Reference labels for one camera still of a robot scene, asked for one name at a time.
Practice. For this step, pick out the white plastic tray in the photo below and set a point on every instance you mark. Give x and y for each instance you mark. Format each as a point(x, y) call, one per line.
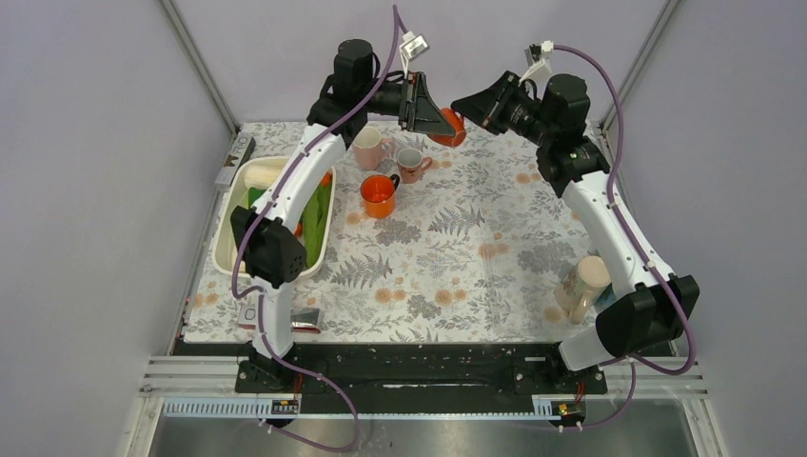
point(223, 247)

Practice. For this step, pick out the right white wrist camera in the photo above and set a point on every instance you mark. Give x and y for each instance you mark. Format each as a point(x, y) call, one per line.
point(538, 64)

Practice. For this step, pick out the orange mug black rim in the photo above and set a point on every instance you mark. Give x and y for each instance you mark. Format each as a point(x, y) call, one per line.
point(379, 194)

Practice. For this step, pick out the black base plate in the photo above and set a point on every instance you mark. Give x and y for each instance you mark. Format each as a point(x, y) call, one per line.
point(416, 379)

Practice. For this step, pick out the salmon pink floral mug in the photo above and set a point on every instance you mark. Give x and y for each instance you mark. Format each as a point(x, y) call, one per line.
point(412, 164)

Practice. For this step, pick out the toy green bok choy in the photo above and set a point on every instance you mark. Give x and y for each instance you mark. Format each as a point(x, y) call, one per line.
point(311, 227)

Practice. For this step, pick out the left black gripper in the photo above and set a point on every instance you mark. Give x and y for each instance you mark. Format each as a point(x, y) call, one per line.
point(418, 111)

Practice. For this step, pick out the silver snack packet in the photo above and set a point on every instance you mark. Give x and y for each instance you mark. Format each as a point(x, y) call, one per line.
point(306, 319)

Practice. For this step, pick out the light pink mug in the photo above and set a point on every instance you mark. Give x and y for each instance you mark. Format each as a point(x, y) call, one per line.
point(370, 148)

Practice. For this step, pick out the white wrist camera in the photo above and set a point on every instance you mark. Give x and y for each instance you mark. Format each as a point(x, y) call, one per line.
point(538, 64)
point(411, 48)

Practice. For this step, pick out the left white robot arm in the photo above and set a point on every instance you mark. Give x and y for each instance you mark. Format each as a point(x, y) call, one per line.
point(267, 246)

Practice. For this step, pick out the toy yellow cabbage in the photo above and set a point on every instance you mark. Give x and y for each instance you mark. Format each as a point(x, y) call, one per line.
point(261, 176)

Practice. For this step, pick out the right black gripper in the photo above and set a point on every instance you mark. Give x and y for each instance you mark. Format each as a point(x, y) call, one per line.
point(487, 107)

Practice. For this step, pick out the cream floral mug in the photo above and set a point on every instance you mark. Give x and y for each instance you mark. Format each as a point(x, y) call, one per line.
point(581, 286)

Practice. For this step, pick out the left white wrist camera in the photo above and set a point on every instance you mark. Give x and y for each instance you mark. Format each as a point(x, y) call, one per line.
point(411, 48)

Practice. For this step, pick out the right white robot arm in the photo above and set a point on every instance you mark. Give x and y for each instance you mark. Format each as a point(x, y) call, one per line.
point(653, 303)

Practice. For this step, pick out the floral table mat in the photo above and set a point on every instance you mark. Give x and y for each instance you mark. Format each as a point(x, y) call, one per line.
point(472, 252)

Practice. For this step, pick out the grey box at wall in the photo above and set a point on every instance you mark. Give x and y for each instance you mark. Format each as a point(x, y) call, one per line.
point(239, 152)

